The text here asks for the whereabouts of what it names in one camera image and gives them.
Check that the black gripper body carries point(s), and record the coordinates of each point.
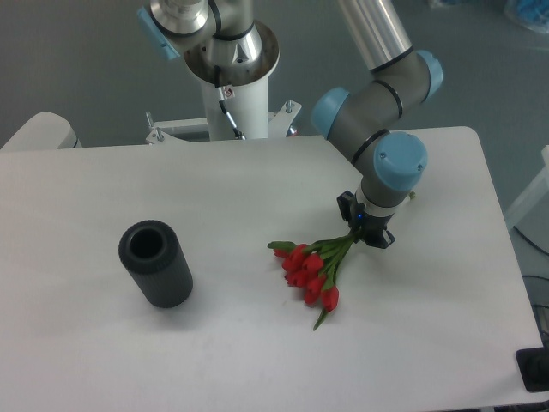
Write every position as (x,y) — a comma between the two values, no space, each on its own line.
(367,224)

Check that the blue plastic bag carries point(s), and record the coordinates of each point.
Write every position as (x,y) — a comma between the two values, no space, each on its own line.
(531,14)

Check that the black device at table corner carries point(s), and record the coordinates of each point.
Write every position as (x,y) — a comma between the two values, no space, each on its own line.
(533,366)

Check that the red tulip bouquet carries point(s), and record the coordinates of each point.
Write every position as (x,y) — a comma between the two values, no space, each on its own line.
(315,267)

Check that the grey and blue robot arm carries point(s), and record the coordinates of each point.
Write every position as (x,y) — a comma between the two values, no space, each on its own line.
(357,125)

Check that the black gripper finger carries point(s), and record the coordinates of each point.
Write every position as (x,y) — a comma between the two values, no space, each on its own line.
(344,202)
(380,239)

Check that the black ribbed cylindrical vase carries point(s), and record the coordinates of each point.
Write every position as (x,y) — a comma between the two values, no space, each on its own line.
(151,253)

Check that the white furniture right edge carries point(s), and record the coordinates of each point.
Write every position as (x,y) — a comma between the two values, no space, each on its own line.
(529,197)

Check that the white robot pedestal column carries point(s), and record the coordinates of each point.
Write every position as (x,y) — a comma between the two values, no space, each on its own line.
(233,75)

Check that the white rounded furniture left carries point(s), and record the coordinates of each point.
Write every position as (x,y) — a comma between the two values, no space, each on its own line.
(43,131)

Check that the white pedestal base frame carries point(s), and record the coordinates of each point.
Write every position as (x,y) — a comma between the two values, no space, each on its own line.
(279,125)

